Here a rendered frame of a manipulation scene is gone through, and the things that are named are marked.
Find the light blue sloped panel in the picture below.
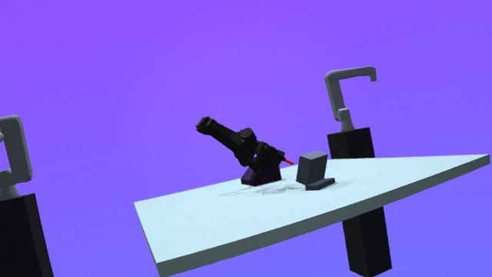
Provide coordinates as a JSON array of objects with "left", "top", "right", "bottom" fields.
[{"left": 296, "top": 151, "right": 335, "bottom": 191}]

